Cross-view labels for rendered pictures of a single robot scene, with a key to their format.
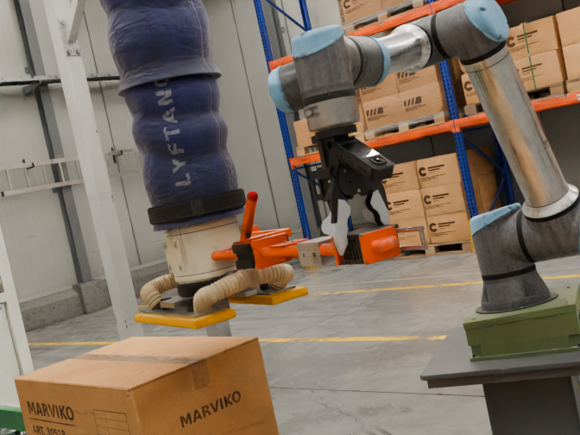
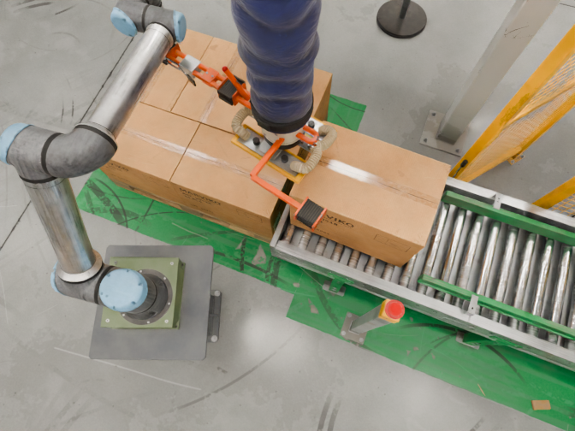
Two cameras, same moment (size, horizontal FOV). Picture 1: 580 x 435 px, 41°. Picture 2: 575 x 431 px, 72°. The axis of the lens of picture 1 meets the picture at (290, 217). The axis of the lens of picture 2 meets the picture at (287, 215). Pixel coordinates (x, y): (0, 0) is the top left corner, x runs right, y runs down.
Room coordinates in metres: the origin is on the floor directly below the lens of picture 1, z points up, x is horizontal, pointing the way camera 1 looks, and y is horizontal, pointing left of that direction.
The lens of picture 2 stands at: (2.58, -0.08, 2.51)
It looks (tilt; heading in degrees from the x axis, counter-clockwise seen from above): 71 degrees down; 161
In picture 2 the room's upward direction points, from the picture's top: 4 degrees counter-clockwise
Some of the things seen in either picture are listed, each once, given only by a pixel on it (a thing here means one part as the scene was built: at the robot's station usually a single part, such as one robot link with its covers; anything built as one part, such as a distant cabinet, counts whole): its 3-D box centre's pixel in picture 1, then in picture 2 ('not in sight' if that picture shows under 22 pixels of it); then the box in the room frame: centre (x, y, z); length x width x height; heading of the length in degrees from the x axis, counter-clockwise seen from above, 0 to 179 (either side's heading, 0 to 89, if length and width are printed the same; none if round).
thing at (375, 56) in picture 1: (351, 63); (132, 14); (1.40, -0.17, 1.51); 0.12 x 0.12 x 0.09; 53
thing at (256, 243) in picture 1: (261, 251); (232, 90); (1.57, 0.07, 1.20); 0.10 x 0.08 x 0.06; 123
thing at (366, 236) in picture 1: (365, 245); (166, 50); (1.27, -0.11, 1.20); 0.08 x 0.07 x 0.05; 33
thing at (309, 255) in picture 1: (322, 250); (191, 66); (1.39, -0.05, 1.19); 0.07 x 0.07 x 0.04; 33
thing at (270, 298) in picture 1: (251, 288); (270, 151); (1.83, 0.13, 1.09); 0.34 x 0.10 x 0.05; 33
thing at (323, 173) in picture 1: (340, 164); not in sight; (1.31, -0.10, 1.34); 0.09 x 0.08 x 0.12; 32
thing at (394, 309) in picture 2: not in sight; (394, 309); (2.58, 0.32, 1.02); 0.07 x 0.07 x 0.04
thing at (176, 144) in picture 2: not in sight; (215, 127); (1.13, -0.03, 0.34); 1.20 x 1.00 x 0.40; 46
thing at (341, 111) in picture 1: (330, 116); not in sight; (1.30, -0.10, 1.42); 0.10 x 0.09 x 0.05; 122
